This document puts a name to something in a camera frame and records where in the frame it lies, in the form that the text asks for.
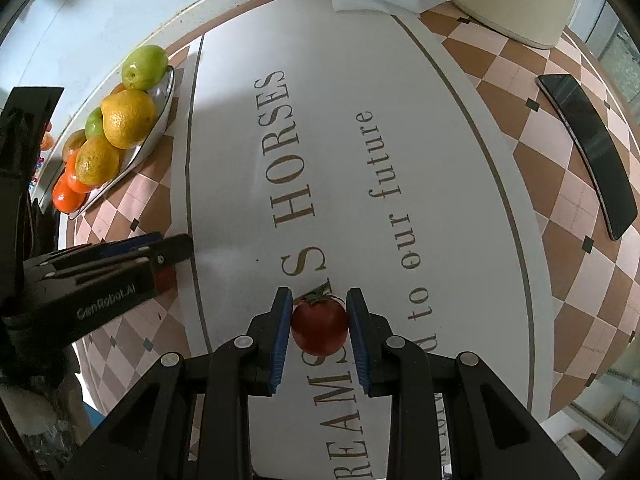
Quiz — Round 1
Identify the green apple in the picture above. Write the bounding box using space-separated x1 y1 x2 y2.
121 44 169 92
84 106 106 140

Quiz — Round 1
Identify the orange tangerine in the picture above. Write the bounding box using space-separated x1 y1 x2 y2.
64 152 96 194
51 172 88 213

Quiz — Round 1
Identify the checkered printed table mat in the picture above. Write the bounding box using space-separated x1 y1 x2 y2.
65 0 640 480

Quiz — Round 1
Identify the glass sliding door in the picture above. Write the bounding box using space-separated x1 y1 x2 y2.
565 0 640 126

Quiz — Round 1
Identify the yellow citrus fruit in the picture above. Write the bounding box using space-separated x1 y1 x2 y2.
100 89 158 150
75 135 122 187

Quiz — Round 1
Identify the cream utensil holder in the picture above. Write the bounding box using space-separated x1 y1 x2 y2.
443 0 583 50

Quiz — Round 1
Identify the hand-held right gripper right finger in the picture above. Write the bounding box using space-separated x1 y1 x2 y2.
346 287 581 480

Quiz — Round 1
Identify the black smartphone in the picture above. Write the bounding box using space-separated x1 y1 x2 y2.
536 73 635 241

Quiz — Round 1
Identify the colourful wall sticker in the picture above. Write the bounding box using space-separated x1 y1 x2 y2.
27 127 55 196

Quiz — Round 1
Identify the oval patterned ceramic plate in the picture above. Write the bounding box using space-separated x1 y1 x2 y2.
67 62 176 221

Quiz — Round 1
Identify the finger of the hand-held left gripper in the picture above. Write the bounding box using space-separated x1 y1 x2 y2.
55 231 164 261
47 233 194 281

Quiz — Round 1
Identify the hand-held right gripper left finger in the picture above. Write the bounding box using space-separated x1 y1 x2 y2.
60 286 294 480

